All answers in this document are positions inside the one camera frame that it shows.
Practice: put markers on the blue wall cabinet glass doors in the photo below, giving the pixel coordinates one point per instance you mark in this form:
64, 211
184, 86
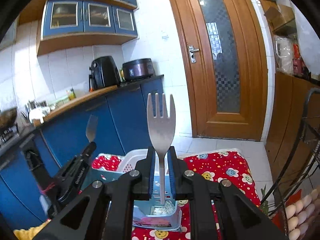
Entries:
85, 17

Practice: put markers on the light blue utensil holder box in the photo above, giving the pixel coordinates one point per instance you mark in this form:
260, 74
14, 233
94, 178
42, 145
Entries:
140, 156

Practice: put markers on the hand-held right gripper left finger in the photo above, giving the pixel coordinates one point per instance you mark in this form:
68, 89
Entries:
150, 177

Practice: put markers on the tray of eggs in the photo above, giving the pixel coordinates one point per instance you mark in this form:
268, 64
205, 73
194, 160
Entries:
297, 215

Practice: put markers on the red smiley tablecloth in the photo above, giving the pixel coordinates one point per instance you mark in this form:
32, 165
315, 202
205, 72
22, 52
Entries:
220, 165

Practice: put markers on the white plastic bag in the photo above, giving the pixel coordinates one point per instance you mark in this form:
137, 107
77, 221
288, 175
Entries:
38, 115

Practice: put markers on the wooden door with glass panel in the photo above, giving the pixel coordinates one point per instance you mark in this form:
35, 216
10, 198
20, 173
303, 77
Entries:
190, 92

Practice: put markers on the cardboard box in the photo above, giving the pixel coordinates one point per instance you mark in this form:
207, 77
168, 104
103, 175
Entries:
280, 17

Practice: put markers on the blue base cabinet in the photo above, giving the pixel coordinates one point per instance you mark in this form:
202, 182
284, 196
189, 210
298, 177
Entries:
75, 135

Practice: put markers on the red packets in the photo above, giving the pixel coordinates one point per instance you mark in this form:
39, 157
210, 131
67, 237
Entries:
298, 62

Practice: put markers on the dark electric pressure cooker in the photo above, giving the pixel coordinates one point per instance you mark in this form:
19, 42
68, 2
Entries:
137, 68

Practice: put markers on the oil bottle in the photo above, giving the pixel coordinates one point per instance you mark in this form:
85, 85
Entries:
72, 94

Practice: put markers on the yellow cloth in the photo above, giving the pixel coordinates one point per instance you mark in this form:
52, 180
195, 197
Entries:
27, 231

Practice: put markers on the wooden side cabinet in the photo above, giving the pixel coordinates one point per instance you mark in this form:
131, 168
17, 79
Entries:
282, 120

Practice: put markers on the black air fryer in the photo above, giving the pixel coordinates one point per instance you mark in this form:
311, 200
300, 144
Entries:
103, 71

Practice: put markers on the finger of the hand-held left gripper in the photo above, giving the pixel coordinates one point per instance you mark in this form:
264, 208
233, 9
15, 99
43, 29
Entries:
88, 151

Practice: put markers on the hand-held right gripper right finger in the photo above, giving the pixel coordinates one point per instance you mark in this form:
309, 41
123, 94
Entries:
171, 177

